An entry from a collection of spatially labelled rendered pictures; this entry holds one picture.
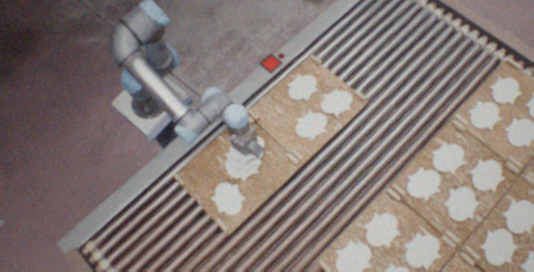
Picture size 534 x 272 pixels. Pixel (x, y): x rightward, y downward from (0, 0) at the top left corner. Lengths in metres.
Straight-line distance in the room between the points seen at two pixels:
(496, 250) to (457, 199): 0.23
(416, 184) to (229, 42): 1.95
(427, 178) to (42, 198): 2.39
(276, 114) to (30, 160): 1.97
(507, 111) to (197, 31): 2.24
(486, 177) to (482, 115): 0.28
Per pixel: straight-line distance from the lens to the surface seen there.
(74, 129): 3.47
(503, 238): 2.01
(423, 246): 1.92
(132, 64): 1.70
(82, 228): 2.14
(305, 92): 2.11
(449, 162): 2.04
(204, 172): 2.01
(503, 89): 2.27
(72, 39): 3.91
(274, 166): 1.98
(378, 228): 1.90
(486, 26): 2.44
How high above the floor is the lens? 2.78
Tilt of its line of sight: 63 degrees down
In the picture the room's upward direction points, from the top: 11 degrees counter-clockwise
